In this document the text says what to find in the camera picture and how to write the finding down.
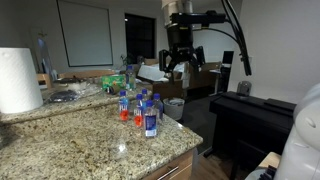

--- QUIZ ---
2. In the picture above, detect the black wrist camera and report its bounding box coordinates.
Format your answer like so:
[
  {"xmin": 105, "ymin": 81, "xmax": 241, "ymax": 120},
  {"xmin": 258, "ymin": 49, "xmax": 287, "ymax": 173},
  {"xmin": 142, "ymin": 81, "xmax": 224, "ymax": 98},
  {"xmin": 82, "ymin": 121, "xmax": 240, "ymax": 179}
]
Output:
[{"xmin": 169, "ymin": 9, "xmax": 228, "ymax": 28}]

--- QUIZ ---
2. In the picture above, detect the clear blue-capped water bottle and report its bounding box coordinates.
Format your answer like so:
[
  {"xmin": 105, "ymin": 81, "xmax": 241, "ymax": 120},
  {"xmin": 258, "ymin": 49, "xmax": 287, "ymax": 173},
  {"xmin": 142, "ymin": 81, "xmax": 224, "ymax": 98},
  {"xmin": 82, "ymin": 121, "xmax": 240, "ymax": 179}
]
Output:
[
  {"xmin": 140, "ymin": 88, "xmax": 150, "ymax": 103},
  {"xmin": 125, "ymin": 64, "xmax": 137, "ymax": 92},
  {"xmin": 133, "ymin": 93, "xmax": 145, "ymax": 128},
  {"xmin": 143, "ymin": 99, "xmax": 158, "ymax": 139},
  {"xmin": 152, "ymin": 93, "xmax": 164, "ymax": 121},
  {"xmin": 118, "ymin": 89, "xmax": 130, "ymax": 122}
]

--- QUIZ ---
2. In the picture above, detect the green tissue box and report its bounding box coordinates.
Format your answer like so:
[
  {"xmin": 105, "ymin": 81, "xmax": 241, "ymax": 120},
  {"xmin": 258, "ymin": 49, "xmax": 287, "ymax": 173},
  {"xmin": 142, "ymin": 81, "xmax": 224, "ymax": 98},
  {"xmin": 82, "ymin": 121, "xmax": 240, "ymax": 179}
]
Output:
[{"xmin": 101, "ymin": 74, "xmax": 128, "ymax": 93}]

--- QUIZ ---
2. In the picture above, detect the white paper sheet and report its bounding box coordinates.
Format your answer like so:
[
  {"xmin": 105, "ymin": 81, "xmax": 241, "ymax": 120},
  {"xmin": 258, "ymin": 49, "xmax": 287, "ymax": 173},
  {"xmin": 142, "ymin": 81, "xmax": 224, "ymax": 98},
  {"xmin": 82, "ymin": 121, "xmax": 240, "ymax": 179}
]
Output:
[{"xmin": 137, "ymin": 63, "xmax": 186, "ymax": 82}]

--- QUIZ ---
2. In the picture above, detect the metal drawer handle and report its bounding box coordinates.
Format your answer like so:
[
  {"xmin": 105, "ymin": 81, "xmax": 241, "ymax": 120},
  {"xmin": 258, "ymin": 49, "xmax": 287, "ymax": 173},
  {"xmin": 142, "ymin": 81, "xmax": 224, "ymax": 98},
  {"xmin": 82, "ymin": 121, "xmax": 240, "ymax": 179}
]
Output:
[{"xmin": 156, "ymin": 165, "xmax": 180, "ymax": 180}]

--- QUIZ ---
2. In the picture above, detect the small wooden box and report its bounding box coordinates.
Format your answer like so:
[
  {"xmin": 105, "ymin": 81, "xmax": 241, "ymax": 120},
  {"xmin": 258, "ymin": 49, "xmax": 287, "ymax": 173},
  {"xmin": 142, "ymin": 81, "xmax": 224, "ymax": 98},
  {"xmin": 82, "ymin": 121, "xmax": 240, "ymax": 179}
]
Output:
[{"xmin": 35, "ymin": 73, "xmax": 54, "ymax": 90}]

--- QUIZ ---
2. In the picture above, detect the black monitor on stand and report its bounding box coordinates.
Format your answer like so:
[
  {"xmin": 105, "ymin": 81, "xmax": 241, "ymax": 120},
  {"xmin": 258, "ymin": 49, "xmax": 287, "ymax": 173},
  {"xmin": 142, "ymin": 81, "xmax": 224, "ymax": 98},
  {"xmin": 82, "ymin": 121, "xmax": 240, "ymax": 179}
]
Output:
[{"xmin": 218, "ymin": 50, "xmax": 235, "ymax": 94}]

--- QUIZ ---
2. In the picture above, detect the round pale bowl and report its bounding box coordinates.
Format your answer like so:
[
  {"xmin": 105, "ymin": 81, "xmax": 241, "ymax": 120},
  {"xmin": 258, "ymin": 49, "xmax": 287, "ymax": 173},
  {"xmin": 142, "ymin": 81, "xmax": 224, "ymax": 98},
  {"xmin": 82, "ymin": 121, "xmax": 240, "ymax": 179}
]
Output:
[{"xmin": 53, "ymin": 77, "xmax": 89, "ymax": 93}]

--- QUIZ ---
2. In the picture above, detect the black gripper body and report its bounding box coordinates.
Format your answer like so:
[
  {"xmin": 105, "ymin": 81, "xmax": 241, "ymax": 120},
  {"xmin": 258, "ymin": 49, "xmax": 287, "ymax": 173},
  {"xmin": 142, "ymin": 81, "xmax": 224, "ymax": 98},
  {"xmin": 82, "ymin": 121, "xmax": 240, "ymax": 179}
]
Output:
[{"xmin": 165, "ymin": 25, "xmax": 198, "ymax": 65}]

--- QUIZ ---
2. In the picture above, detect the wooden cabinet front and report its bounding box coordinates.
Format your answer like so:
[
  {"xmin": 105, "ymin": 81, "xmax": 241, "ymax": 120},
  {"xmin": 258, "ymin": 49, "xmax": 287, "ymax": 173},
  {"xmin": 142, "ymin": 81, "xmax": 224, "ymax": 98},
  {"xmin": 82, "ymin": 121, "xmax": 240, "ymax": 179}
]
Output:
[{"xmin": 143, "ymin": 148, "xmax": 198, "ymax": 180}]

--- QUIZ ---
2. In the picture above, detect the dark item in plastic wrap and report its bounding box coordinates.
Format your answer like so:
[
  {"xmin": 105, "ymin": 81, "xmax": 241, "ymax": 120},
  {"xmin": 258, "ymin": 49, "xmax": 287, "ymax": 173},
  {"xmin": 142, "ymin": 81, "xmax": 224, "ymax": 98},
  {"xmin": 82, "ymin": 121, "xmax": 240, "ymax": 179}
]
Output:
[{"xmin": 46, "ymin": 89, "xmax": 81, "ymax": 104}]

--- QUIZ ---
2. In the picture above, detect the white projector screen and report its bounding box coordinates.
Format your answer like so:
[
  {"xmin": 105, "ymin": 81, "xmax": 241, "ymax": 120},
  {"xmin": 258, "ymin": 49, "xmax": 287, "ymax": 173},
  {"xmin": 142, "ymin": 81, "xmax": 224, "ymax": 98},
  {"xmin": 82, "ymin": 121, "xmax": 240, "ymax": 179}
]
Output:
[{"xmin": 55, "ymin": 0, "xmax": 114, "ymax": 68}]

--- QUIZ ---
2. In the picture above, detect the white waste basket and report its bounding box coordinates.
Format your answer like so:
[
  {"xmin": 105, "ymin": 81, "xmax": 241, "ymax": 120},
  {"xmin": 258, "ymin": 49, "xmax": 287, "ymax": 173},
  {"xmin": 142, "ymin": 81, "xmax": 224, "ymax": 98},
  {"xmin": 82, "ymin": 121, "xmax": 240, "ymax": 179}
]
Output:
[{"xmin": 162, "ymin": 97, "xmax": 186, "ymax": 121}]

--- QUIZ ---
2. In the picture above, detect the grey cylindrical speaker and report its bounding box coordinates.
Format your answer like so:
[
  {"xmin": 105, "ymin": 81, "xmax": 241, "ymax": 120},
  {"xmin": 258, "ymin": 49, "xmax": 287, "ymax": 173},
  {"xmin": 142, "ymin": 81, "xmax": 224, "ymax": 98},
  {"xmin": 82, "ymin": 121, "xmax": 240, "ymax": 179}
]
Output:
[{"xmin": 236, "ymin": 80, "xmax": 253, "ymax": 98}]

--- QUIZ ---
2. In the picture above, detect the dark window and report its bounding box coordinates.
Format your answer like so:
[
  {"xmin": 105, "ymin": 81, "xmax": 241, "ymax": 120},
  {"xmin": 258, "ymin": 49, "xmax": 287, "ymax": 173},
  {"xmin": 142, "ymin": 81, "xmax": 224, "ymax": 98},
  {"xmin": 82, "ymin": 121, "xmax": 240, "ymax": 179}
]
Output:
[{"xmin": 124, "ymin": 12, "xmax": 157, "ymax": 64}]

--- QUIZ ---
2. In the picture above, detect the blue picture panel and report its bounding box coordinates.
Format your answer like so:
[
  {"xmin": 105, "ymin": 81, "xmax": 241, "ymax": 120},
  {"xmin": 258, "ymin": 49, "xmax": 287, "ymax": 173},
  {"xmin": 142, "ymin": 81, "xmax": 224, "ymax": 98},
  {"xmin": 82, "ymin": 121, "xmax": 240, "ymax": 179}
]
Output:
[{"xmin": 31, "ymin": 28, "xmax": 58, "ymax": 81}]

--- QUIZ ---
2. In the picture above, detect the black piano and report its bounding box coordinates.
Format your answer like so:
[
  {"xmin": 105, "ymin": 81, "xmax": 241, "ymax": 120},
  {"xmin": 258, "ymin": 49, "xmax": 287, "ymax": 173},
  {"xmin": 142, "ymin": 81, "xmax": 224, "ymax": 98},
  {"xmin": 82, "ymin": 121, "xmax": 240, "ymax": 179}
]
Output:
[{"xmin": 209, "ymin": 91, "xmax": 298, "ymax": 180}]

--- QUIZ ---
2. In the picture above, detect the green potted plant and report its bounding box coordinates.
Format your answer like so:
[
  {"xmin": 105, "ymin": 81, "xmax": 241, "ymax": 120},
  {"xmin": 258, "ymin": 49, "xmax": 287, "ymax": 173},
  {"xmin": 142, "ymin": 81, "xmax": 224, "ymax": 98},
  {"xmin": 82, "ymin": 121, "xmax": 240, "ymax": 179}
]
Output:
[{"xmin": 119, "ymin": 53, "xmax": 136, "ymax": 68}]

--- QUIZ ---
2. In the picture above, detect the white paper towel roll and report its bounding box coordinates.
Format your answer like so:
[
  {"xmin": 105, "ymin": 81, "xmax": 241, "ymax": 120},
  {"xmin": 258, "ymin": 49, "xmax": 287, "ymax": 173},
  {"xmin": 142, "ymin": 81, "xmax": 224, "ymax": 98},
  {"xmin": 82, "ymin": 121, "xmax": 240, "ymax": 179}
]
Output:
[{"xmin": 0, "ymin": 47, "xmax": 44, "ymax": 115}]

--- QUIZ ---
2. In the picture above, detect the robot mounting table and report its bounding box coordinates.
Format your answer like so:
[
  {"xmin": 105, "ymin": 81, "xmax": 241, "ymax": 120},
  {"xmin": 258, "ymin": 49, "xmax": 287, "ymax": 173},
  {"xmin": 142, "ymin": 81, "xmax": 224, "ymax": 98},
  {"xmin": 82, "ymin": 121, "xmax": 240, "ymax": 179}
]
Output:
[{"xmin": 255, "ymin": 151, "xmax": 283, "ymax": 180}]

